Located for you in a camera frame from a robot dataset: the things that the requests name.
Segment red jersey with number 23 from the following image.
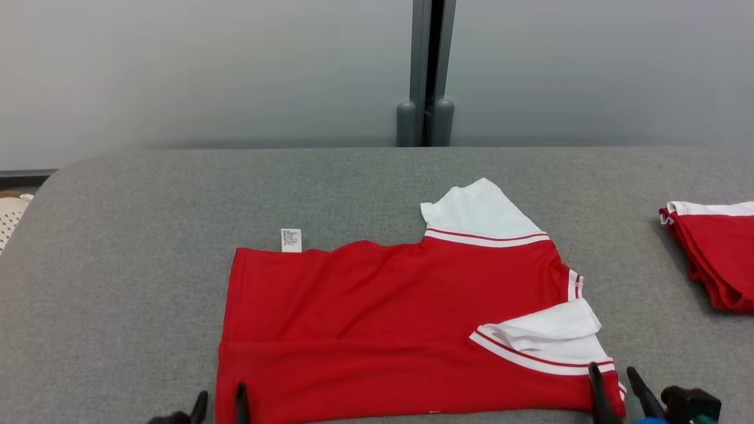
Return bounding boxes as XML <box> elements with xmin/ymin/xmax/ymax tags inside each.
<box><xmin>659</xmin><ymin>201</ymin><xmax>754</xmax><ymax>314</ymax></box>

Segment cream laundry basket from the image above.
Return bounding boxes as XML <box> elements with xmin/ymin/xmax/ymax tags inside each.
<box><xmin>0</xmin><ymin>190</ymin><xmax>35</xmax><ymax>253</ymax></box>

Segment red white striped jersey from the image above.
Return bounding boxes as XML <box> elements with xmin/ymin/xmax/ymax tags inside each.
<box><xmin>215</xmin><ymin>177</ymin><xmax>627</xmax><ymax>424</ymax></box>

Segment grey partition post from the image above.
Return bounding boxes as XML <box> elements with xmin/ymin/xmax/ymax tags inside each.
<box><xmin>411</xmin><ymin>0</ymin><xmax>457</xmax><ymax>147</ymax></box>

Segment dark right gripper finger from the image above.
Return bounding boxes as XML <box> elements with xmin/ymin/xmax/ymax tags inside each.
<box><xmin>588</xmin><ymin>362</ymin><xmax>624</xmax><ymax>424</ymax></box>
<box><xmin>627</xmin><ymin>366</ymin><xmax>667</xmax><ymax>420</ymax></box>

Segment grey cylinder post foot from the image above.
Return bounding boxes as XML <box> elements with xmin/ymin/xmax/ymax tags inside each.
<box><xmin>433</xmin><ymin>98</ymin><xmax>455</xmax><ymax>147</ymax></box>
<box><xmin>396</xmin><ymin>101</ymin><xmax>418</xmax><ymax>147</ymax></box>

